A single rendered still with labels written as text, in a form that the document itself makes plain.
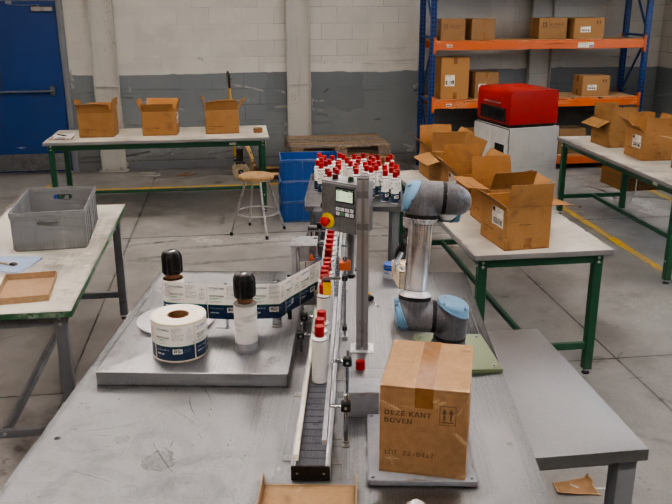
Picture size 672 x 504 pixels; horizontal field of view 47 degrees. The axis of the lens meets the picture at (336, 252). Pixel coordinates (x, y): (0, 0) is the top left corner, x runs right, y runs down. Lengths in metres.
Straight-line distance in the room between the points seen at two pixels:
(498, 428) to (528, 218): 2.04
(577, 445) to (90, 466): 1.44
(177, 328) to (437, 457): 1.07
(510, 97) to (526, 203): 3.81
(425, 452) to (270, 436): 0.52
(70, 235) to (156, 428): 2.13
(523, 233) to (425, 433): 2.38
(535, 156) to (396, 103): 2.80
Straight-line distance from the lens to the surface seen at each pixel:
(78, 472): 2.42
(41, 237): 4.54
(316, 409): 2.50
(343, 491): 2.22
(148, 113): 8.21
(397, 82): 10.49
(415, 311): 2.75
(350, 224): 2.84
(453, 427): 2.17
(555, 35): 10.28
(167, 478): 2.33
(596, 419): 2.67
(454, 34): 9.83
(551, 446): 2.49
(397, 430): 2.19
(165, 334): 2.82
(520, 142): 8.19
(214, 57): 10.24
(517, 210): 4.35
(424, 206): 2.70
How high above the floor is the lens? 2.11
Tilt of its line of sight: 18 degrees down
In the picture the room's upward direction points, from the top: straight up
